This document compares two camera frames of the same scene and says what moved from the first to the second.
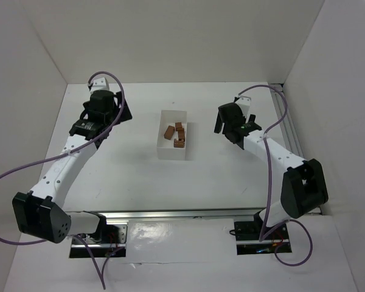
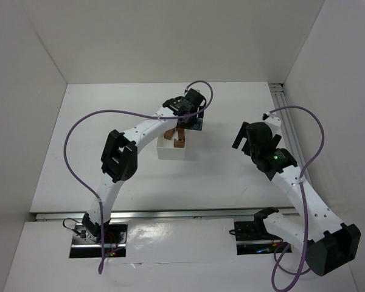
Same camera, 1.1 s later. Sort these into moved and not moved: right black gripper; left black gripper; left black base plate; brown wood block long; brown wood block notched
Moved: right black gripper; left black gripper
Not moved: left black base plate; brown wood block notched; brown wood block long
